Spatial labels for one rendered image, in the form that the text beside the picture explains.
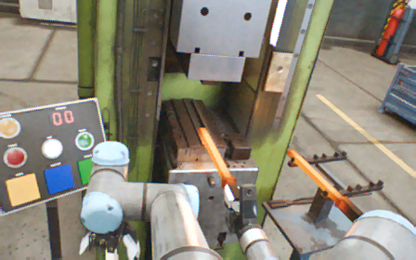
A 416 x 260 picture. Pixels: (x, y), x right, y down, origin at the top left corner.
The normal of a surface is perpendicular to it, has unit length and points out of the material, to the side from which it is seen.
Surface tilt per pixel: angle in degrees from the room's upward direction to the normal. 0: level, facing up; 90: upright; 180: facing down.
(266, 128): 90
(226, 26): 90
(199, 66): 90
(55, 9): 90
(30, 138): 60
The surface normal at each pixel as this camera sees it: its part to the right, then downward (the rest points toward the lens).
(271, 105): 0.25, 0.50
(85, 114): 0.62, -0.04
